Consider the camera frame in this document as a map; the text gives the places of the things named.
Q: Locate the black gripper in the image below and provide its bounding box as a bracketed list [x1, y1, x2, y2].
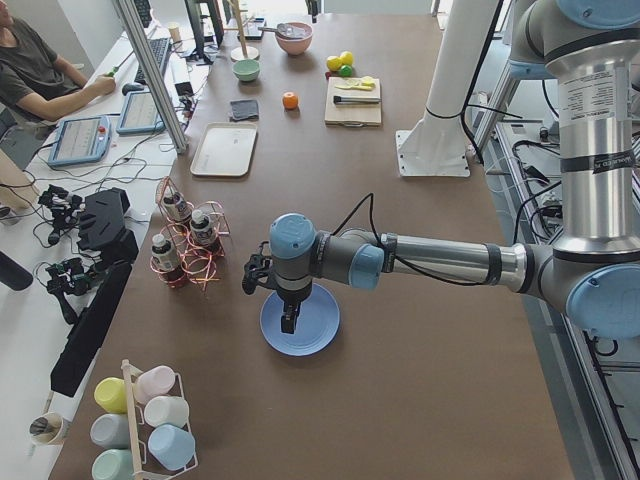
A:
[276, 279, 311, 334]

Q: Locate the blue plate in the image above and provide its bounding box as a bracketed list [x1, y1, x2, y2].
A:
[260, 284, 340, 357]

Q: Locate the orange fruit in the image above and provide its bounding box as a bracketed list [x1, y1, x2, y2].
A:
[281, 91, 299, 111]

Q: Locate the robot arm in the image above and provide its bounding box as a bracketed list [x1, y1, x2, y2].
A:
[270, 1, 639, 340]

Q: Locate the tea bottle two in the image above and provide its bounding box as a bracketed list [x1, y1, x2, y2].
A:
[190, 209, 215, 247]

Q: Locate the tea bottle three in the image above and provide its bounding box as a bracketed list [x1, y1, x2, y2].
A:
[151, 233, 181, 273]

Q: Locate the tea bottle one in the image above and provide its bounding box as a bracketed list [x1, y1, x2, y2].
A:
[162, 191, 191, 222]

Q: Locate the pink cup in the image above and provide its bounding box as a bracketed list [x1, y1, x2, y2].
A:
[133, 365, 175, 404]

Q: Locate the white cup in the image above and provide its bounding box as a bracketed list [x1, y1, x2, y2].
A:
[144, 396, 190, 428]

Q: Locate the cream rabbit tray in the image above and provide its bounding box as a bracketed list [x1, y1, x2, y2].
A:
[190, 122, 258, 178]

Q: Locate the blue cup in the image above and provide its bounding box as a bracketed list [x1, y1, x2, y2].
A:
[147, 424, 196, 471]

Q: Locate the yellow cup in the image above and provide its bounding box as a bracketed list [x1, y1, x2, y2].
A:
[94, 377, 127, 414]

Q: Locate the wooden cutting board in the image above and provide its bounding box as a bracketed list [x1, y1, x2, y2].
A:
[324, 77, 382, 127]

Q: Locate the grey folded cloth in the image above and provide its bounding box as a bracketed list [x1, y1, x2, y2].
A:
[229, 99, 259, 122]

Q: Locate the steel muddler black tip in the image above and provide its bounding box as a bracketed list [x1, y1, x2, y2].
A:
[332, 95, 381, 105]

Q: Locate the grey cup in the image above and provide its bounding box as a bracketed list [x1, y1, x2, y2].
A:
[90, 413, 130, 449]

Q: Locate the yellow plastic knife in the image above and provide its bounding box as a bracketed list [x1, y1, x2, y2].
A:
[334, 83, 375, 92]

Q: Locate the lemon slice inner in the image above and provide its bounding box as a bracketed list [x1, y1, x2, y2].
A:
[343, 78, 360, 89]

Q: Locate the green cup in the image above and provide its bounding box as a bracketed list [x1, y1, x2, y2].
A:
[91, 449, 134, 480]

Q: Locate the green bowl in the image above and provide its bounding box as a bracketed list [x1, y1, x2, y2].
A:
[232, 59, 260, 82]

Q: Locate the green lime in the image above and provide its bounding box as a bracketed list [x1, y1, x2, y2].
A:
[336, 64, 353, 78]

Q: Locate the teach pendant far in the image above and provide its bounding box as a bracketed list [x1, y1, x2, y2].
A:
[116, 90, 165, 136]

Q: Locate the teach pendant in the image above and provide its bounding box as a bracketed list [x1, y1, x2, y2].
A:
[116, 90, 165, 136]
[47, 115, 111, 167]

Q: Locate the yellow lemon outer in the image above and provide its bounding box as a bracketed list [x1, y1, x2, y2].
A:
[325, 56, 343, 72]

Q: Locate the yellow lemon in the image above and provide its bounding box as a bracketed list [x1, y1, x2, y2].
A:
[340, 51, 354, 66]
[325, 56, 343, 72]

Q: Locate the yellow lemon inner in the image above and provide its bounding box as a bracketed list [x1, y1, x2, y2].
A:
[340, 51, 354, 66]

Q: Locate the wooden cup stand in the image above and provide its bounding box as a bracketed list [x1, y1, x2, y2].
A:
[226, 0, 260, 62]

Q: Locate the teach pendant near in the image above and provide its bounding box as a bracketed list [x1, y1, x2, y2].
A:
[47, 115, 111, 167]

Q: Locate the pink bowl with ice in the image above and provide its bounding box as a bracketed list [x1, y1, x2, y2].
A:
[275, 21, 313, 55]

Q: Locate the metal ice scoop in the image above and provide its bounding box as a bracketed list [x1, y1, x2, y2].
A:
[259, 23, 307, 39]

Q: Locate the black keyboard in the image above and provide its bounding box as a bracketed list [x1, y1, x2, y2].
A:
[134, 38, 172, 85]

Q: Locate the seated person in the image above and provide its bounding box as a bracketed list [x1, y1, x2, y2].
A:
[1, 3, 116, 123]

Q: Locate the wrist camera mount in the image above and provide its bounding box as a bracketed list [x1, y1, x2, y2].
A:
[242, 241, 277, 295]

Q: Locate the copper wire bottle rack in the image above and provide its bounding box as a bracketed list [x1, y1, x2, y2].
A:
[149, 177, 230, 291]

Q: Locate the white wire cup rack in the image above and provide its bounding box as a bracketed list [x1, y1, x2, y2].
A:
[121, 359, 199, 480]

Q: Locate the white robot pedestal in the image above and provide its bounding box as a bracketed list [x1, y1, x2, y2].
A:
[396, 1, 502, 177]

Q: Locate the aluminium frame post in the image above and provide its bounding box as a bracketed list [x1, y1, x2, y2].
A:
[114, 0, 188, 154]

